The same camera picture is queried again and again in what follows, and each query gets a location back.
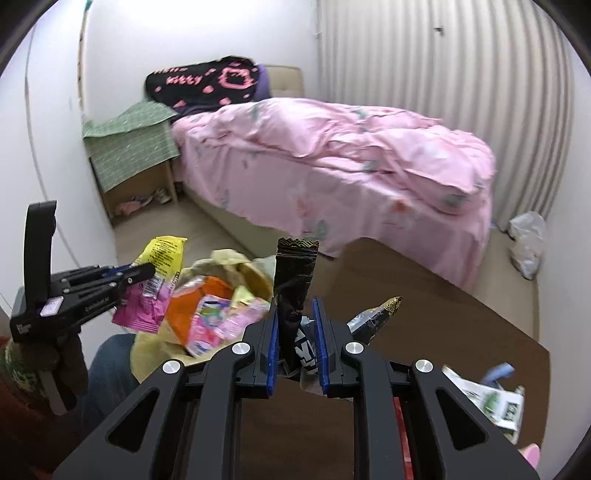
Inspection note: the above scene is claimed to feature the wooden bedside table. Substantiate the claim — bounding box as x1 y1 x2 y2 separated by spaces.
102 159 180 224

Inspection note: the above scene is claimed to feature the colourful candy packet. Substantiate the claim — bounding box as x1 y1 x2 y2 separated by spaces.
187 298 232 357

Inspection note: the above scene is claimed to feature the green checked cloth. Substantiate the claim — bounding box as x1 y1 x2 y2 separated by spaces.
82 100 180 192

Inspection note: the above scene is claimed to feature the purple pillow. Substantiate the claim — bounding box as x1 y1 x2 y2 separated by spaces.
253 65 273 101

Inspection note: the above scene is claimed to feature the pale blue wrapper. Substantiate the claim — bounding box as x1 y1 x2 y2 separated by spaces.
480 363 515 384

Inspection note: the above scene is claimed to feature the yellow plastic bag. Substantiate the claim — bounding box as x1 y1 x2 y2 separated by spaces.
129 248 278 384

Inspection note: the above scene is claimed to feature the person's left hand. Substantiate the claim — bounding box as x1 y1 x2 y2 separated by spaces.
46 330 89 407

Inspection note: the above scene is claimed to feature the white pleated curtain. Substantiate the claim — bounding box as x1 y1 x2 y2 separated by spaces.
316 0 575 222

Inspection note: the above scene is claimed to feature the black gold packet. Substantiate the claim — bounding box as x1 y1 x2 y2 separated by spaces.
347 295 404 347

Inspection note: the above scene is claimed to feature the beige headboard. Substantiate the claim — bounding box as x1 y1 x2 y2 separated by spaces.
267 65 304 100

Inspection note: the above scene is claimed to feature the white plastic bag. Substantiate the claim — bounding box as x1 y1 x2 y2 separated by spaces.
508 211 548 280

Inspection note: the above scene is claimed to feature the bed with pink floral sheet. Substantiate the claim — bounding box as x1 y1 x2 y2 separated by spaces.
171 115 492 291

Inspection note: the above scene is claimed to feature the pink printed packet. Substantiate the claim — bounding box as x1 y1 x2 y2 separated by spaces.
226 298 272 340

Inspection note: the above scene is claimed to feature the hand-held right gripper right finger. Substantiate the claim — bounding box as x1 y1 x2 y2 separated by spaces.
311 298 541 480

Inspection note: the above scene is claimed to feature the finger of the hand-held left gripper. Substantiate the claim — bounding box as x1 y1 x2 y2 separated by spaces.
69 262 157 308
52 264 134 289

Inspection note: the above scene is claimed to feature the pink floral duvet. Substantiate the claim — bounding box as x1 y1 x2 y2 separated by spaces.
178 98 496 215

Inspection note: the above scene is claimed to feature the black Hello Kitty pillow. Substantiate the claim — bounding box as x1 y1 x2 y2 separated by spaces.
145 56 260 112

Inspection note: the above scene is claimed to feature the green white milk carton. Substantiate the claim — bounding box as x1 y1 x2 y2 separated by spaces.
441 364 526 432

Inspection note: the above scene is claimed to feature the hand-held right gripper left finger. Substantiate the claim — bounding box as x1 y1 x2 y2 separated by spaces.
53 307 280 480

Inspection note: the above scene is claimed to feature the orange snack bag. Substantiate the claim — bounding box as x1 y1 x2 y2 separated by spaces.
164 276 236 358

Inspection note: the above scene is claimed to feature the black snack packet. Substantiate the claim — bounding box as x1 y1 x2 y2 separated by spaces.
272 237 320 384

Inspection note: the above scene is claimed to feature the yellow pink snack packet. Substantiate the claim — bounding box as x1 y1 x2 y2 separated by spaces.
112 235 188 333

